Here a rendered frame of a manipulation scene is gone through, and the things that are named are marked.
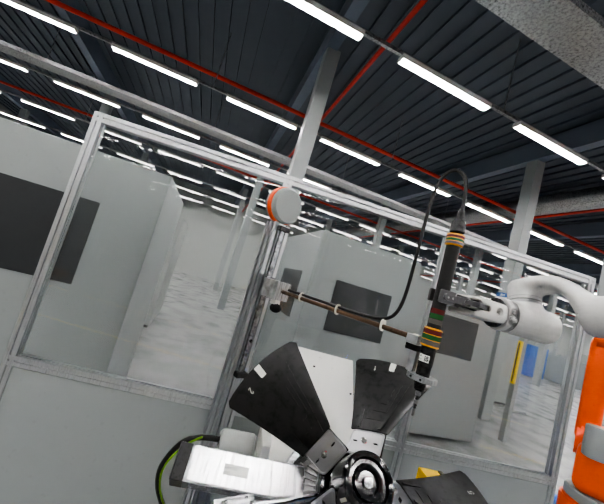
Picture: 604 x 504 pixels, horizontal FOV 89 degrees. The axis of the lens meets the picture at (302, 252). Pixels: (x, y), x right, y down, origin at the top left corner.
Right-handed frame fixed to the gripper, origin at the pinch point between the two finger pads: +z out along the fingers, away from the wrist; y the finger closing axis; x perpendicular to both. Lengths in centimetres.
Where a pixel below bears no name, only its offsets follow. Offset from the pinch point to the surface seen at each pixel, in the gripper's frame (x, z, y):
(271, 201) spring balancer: 22, 47, 54
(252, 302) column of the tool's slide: -19, 42, 54
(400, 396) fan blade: -28.7, -2.3, 11.0
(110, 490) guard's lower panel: -108, 75, 71
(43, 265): -29, 128, 71
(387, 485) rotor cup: -43.1, 5.2, -4.9
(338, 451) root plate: -41.7, 15.0, 1.9
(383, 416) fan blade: -33.8, 2.8, 8.0
